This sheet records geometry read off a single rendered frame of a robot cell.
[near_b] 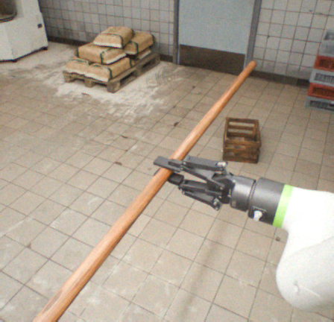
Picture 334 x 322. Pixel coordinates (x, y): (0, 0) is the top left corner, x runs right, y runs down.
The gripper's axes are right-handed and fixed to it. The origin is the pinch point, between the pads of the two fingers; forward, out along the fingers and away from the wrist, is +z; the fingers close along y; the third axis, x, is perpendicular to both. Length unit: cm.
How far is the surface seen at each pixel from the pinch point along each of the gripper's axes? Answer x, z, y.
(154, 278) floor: 39, 29, 119
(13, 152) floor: 91, 205, 117
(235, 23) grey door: 362, 89, 50
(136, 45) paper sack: 301, 201, 76
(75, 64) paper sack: 239, 252, 90
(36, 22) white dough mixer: 314, 389, 69
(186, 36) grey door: 362, 156, 74
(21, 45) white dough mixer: 276, 389, 93
